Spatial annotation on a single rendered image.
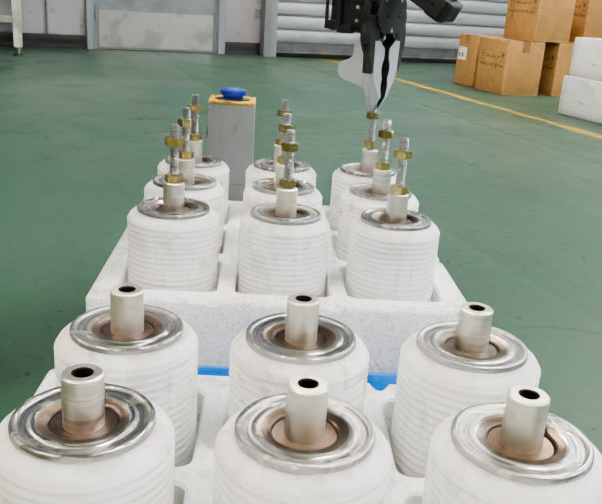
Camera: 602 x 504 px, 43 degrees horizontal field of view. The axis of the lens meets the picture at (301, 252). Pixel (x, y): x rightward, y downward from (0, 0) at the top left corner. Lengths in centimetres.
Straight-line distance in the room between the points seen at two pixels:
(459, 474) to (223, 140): 84
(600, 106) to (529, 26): 104
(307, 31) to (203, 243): 536
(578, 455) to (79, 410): 26
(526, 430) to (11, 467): 26
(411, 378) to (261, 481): 17
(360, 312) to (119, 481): 42
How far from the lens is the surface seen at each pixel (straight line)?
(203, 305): 77
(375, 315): 78
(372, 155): 104
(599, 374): 116
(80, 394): 41
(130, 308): 52
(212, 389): 61
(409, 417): 54
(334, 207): 104
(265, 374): 49
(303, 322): 51
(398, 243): 79
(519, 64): 459
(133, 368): 50
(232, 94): 118
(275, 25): 597
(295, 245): 78
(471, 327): 53
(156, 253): 79
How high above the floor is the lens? 48
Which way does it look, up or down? 19 degrees down
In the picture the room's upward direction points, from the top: 4 degrees clockwise
